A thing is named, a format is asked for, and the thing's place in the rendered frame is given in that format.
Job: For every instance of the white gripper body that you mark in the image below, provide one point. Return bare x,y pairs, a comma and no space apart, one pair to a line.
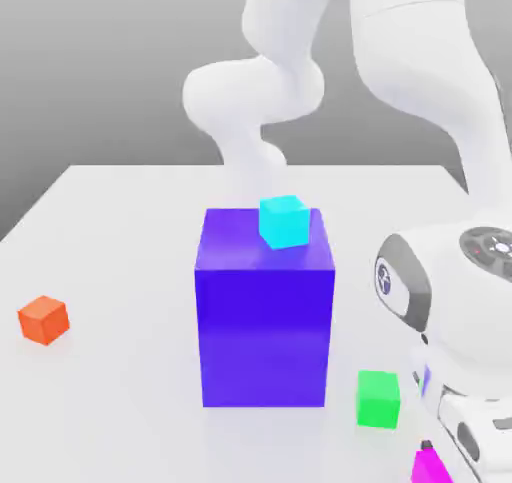
486,447

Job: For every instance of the small cyan cube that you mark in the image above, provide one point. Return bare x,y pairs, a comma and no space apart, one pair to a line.
284,223

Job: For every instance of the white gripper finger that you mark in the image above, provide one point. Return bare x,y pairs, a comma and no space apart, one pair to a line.
426,445

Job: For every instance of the small green cube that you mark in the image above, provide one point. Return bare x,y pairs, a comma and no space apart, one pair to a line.
378,401

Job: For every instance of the small orange cube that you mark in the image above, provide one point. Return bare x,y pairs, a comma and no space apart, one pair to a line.
43,321

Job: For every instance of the small magenta cube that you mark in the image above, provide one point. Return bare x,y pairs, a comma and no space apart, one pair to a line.
430,469

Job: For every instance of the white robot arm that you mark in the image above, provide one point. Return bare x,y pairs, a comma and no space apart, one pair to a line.
420,71

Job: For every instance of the large purple box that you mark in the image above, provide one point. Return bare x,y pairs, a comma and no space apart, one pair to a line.
264,331

